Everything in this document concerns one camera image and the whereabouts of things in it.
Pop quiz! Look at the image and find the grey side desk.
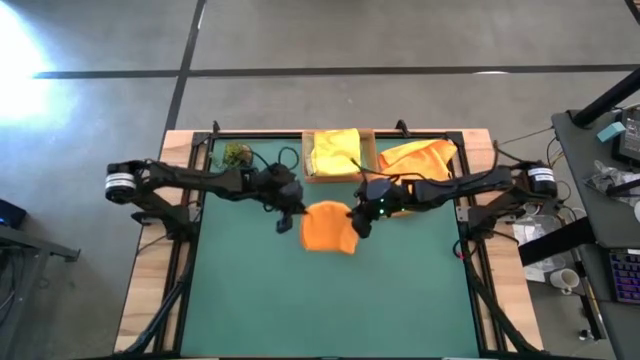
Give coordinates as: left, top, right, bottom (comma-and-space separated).
551, 105, 640, 360

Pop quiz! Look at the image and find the yellow microfiber towel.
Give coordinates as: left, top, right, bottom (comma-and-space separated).
309, 128, 363, 178

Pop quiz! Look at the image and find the teal foam block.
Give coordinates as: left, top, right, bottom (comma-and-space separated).
596, 120, 628, 144

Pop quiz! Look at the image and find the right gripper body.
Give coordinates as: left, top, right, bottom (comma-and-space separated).
351, 176, 409, 221

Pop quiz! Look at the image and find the black equipment stand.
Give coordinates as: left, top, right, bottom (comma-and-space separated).
0, 224, 82, 360

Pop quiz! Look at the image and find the black device with blue light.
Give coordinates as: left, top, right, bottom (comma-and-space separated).
0, 198, 29, 231

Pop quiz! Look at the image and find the teal table mat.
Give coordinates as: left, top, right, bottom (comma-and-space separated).
180, 136, 482, 359

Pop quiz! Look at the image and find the white paper bag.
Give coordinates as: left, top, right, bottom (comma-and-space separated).
510, 218, 557, 285

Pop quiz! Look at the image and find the dark backlit keyboard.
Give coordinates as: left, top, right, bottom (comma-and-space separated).
607, 247, 640, 306

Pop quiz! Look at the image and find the orange microfiber towel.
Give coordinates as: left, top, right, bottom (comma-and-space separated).
377, 138, 459, 219

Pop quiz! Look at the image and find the black desktop device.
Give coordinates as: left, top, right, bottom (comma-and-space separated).
612, 105, 640, 167

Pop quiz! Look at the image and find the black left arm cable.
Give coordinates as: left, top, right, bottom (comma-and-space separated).
248, 145, 302, 175

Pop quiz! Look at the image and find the small potted plant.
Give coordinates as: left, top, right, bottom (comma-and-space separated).
209, 142, 256, 172

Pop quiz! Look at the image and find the orange towel with white label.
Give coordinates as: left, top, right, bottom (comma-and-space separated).
299, 200, 361, 256

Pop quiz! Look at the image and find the black table frame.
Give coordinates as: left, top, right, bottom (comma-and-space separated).
113, 118, 547, 360

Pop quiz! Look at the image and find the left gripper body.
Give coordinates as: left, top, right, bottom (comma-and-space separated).
251, 164, 306, 215

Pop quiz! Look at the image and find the black desk beam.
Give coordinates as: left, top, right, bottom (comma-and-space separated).
516, 216, 597, 267

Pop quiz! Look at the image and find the white mug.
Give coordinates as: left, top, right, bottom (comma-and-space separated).
548, 267, 582, 292

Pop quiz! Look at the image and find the translucent plastic bin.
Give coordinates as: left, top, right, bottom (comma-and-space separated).
301, 126, 380, 185

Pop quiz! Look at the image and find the black pole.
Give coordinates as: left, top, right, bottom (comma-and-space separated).
571, 67, 640, 130

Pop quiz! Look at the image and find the clear plastic bag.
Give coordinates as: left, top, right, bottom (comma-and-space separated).
583, 158, 640, 197

